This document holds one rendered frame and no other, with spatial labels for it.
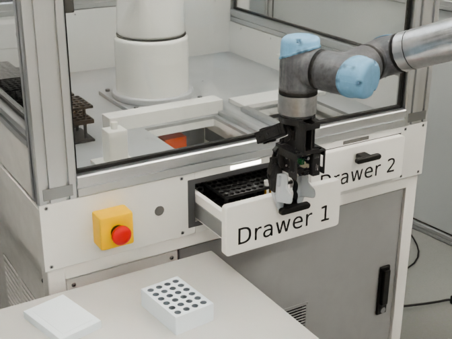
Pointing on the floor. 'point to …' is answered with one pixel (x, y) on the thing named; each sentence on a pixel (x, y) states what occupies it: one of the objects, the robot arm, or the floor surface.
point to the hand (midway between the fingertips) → (287, 204)
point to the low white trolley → (251, 313)
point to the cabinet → (273, 266)
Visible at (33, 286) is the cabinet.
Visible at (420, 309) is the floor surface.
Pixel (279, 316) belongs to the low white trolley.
